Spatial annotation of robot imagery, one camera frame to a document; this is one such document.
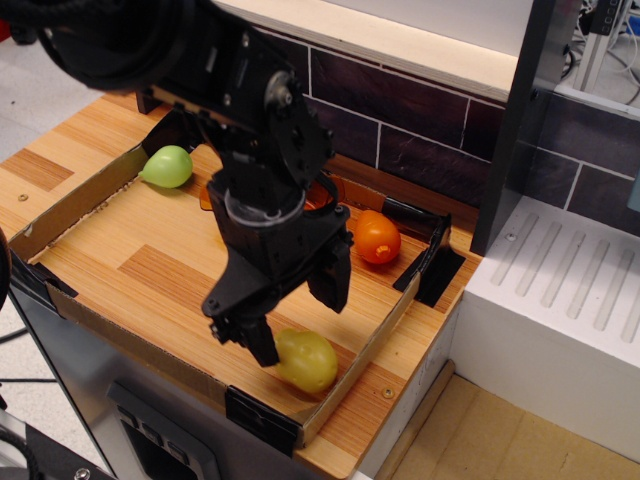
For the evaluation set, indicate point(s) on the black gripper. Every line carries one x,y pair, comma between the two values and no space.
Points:
267,260

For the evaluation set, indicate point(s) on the yellow plastic potato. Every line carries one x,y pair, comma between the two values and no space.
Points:
306,360

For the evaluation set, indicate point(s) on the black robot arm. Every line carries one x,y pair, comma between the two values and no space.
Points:
277,213

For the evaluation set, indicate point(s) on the orange transparent plastic pot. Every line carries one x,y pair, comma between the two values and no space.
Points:
324,191

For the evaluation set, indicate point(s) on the cardboard fence with black tape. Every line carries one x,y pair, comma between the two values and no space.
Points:
141,261

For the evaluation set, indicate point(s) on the orange plastic carrot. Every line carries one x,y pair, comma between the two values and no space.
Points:
377,240

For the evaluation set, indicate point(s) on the green plastic pear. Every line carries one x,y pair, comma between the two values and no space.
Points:
170,167

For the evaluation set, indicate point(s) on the toy oven front panel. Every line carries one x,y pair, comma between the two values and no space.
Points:
163,449

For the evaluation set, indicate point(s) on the white sink drainboard unit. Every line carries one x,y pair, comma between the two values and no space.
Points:
550,323

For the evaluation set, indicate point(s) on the light wooden upper shelf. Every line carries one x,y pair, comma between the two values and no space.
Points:
463,66

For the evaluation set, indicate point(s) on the dark grey vertical post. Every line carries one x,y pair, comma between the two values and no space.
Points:
538,72

